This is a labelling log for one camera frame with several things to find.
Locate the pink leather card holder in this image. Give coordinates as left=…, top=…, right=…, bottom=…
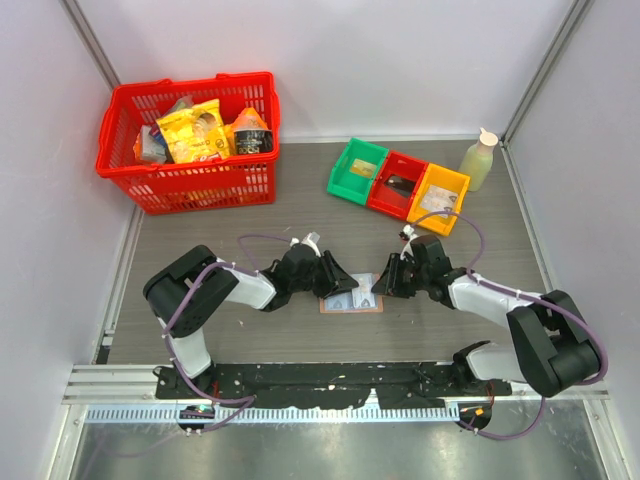
left=319, top=273, right=384, bottom=314

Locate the white cable duct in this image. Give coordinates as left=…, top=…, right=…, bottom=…
left=85, top=403, right=459, bottom=425

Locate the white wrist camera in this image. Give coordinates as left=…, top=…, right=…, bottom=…
left=289, top=231, right=321, bottom=257
left=399, top=224, right=418, bottom=250

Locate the yellow chips bag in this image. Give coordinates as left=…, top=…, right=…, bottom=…
left=156, top=99, right=231, bottom=164

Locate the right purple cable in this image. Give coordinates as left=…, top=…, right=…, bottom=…
left=399, top=209, right=611, bottom=441

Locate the black credit card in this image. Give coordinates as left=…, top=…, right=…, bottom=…
left=384, top=175, right=415, bottom=198

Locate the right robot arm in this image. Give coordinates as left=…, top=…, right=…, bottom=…
left=372, top=235, right=605, bottom=398

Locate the green lotion bottle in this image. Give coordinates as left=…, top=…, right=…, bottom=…
left=458, top=128, right=499, bottom=192

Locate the red plastic bin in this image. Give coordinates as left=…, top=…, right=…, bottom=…
left=366, top=151, right=429, bottom=220

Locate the grey small box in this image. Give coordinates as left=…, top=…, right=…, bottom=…
left=133, top=125, right=167, bottom=164

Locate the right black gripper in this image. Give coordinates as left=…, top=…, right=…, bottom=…
left=372, top=252, right=430, bottom=298

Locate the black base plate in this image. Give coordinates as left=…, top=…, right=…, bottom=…
left=153, top=362, right=512, bottom=410

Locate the gold credit card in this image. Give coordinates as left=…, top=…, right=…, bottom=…
left=349, top=158, right=377, bottom=178

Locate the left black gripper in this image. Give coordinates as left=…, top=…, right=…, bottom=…
left=290, top=250, right=358, bottom=299

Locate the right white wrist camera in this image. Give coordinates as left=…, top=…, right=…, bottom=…
left=399, top=224, right=418, bottom=250

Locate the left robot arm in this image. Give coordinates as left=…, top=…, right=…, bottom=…
left=143, top=240, right=358, bottom=398

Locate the white VIP credit card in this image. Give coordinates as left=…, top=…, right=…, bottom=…
left=419, top=184, right=459, bottom=219

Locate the orange snack packet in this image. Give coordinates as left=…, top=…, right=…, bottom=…
left=223, top=107, right=269, bottom=153

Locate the yellow plastic bin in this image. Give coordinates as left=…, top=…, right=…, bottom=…
left=407, top=163, right=470, bottom=236

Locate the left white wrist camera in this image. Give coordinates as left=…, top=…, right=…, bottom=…
left=289, top=231, right=321, bottom=257

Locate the green plastic bin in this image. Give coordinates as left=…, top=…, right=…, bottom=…
left=327, top=138, right=389, bottom=205

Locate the black round can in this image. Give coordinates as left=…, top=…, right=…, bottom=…
left=234, top=129, right=274, bottom=155

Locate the red plastic shopping basket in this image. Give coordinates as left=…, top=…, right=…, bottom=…
left=95, top=71, right=280, bottom=215

